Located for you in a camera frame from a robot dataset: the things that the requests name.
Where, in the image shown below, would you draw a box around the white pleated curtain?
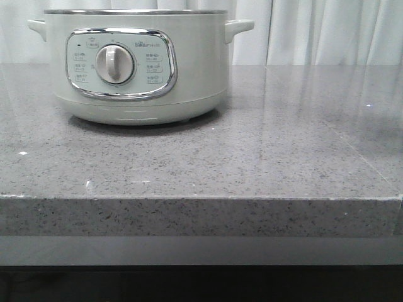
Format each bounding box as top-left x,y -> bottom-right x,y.
1,1 -> 402,65

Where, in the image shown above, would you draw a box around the pale green electric cooking pot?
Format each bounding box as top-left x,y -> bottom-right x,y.
28,9 -> 254,125

